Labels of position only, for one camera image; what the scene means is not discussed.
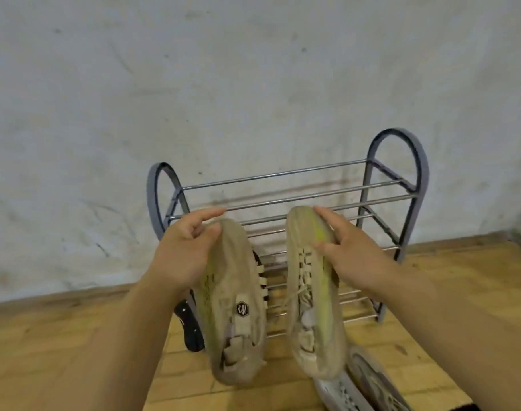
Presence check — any grey metal shoe rack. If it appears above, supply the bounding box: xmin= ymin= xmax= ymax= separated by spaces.
xmin=147 ymin=128 xmax=430 ymax=339

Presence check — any person's left hand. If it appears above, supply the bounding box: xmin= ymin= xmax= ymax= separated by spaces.
xmin=150 ymin=206 xmax=227 ymax=297

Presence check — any person's right forearm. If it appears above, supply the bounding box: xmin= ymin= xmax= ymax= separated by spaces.
xmin=371 ymin=269 xmax=521 ymax=411

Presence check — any person's right hand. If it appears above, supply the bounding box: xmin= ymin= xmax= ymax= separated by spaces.
xmin=312 ymin=205 xmax=399 ymax=295

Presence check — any light grey sneaker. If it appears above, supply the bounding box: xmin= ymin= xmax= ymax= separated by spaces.
xmin=313 ymin=372 xmax=374 ymax=411
xmin=347 ymin=342 xmax=413 ymax=411

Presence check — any person's left forearm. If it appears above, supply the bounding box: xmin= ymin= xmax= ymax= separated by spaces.
xmin=37 ymin=269 xmax=192 ymax=411

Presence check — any black shoe with dotted sole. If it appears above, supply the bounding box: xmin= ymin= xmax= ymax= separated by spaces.
xmin=173 ymin=291 xmax=206 ymax=353

